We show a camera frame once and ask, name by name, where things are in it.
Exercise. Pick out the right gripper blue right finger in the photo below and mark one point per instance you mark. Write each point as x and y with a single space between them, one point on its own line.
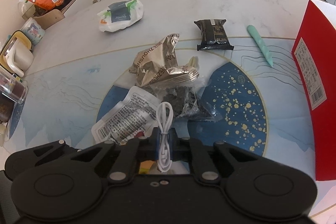
197 156

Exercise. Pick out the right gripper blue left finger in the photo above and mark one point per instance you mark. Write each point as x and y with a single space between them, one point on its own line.
130 156

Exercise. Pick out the white printed foil pouch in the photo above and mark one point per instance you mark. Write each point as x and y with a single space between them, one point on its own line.
134 116

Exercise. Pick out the clear bag dark contents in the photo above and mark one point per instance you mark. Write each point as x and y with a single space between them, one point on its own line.
185 96

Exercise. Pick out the gold foil snack bag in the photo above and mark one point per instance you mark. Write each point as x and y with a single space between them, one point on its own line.
158 64

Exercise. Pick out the black snack packet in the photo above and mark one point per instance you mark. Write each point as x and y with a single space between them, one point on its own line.
213 34

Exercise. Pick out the mint green pen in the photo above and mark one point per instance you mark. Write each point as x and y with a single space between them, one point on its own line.
261 44

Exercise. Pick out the white green plastic bag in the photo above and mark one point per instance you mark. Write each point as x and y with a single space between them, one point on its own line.
120 15

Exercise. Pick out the yellow capybara toy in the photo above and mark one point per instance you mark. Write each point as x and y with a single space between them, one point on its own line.
145 167

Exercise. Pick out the blue round pattern table mat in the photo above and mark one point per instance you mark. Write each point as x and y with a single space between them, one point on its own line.
238 98

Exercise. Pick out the glass jar brown contents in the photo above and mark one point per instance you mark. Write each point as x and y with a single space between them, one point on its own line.
12 88

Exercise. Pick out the white yellow kettle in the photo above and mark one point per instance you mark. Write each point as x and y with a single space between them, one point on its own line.
16 54

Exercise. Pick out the red white cardboard box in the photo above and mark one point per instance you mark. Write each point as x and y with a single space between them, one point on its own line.
314 55

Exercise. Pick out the white printed mug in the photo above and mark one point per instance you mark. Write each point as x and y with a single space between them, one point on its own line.
33 30

